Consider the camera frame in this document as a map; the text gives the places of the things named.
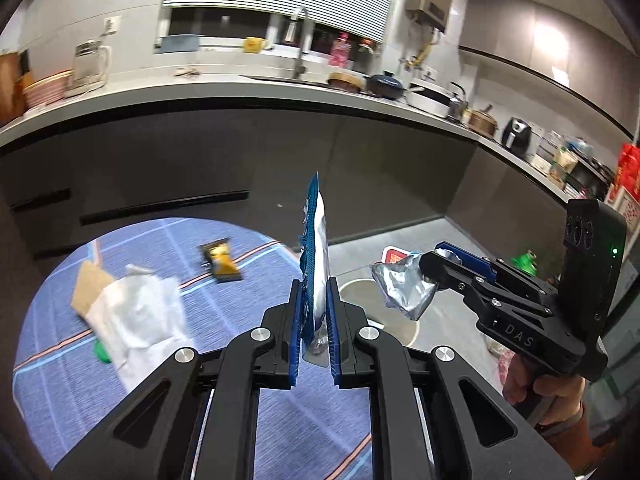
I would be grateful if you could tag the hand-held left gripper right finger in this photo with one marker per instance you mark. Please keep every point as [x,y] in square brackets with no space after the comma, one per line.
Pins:
[336,335]

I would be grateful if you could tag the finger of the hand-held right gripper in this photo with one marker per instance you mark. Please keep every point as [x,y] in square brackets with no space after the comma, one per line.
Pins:
[470,280]
[480,260]

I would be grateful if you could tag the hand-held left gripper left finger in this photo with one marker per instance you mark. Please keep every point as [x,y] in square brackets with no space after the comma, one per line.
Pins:
[295,330]

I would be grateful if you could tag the beige round bin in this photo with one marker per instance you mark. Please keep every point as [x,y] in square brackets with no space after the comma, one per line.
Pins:
[360,300]

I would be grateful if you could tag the silver foil wrapper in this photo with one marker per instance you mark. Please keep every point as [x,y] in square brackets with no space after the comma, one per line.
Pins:
[402,287]

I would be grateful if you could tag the blue white snack bag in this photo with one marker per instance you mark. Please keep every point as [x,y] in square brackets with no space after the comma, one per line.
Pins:
[315,260]

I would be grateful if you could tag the white plastic bag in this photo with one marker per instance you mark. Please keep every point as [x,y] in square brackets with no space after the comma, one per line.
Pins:
[140,315]

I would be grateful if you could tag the tan printed card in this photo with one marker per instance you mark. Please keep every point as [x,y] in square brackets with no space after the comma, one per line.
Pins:
[87,290]

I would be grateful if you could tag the person's right hand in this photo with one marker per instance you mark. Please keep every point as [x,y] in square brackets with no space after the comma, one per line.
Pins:
[565,395]

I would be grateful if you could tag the green plastic bottle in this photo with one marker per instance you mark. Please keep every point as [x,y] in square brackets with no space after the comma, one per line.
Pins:
[524,261]

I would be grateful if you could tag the blue plaid tablecloth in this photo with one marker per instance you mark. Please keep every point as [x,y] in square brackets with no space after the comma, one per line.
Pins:
[200,310]

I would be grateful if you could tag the yellow black snack packet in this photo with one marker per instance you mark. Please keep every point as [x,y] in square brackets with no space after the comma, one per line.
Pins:
[222,260]

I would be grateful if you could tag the red gift boxes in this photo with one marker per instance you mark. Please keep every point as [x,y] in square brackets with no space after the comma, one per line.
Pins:
[627,180]

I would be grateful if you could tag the pile of food boxes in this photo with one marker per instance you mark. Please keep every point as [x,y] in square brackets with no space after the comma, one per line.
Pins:
[565,157]

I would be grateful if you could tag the black air fryer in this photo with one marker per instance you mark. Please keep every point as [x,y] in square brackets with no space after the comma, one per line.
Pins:
[516,134]

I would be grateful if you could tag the copper pot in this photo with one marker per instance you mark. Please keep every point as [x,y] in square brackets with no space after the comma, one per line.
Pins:
[482,121]

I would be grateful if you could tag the steel kettle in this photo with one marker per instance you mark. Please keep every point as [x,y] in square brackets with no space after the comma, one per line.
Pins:
[457,105]

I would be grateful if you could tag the white pan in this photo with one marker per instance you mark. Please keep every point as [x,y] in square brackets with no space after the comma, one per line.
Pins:
[429,100]

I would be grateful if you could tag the dark lower cabinets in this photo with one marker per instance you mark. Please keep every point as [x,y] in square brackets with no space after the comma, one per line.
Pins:
[225,160]

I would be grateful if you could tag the green bottle cap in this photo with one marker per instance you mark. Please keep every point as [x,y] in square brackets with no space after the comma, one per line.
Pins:
[103,352]

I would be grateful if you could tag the dark blue pot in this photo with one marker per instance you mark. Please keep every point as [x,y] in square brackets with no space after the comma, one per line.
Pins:
[386,86]

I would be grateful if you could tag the grey upper cabinets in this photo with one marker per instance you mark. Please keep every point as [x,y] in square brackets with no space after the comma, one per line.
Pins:
[540,45]

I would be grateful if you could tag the bamboo steamer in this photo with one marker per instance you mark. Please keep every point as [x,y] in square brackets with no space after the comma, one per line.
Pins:
[345,81]

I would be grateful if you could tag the dark jar with red cloth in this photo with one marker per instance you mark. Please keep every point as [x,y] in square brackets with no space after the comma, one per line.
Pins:
[365,57]

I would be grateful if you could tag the pink bottle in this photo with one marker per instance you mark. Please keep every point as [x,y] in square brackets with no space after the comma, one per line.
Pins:
[339,52]

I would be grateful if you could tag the steel kitchen faucet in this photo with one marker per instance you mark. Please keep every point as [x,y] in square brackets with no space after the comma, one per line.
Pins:
[300,50]

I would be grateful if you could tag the yellow mug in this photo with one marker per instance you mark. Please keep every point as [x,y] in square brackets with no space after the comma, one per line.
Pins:
[254,45]

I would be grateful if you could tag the blue basin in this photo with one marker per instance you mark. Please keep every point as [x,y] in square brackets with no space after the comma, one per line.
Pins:
[179,43]

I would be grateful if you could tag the glass electric kettle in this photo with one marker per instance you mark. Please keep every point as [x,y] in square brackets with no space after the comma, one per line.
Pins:
[90,67]

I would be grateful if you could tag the pink woven basket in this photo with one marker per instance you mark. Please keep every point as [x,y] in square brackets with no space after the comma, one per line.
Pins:
[47,90]

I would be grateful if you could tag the wooden cutting board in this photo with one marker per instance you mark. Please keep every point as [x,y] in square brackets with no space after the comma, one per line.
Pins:
[7,87]

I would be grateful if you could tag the white wall socket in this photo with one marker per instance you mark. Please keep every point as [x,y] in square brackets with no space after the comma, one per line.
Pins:
[112,25]

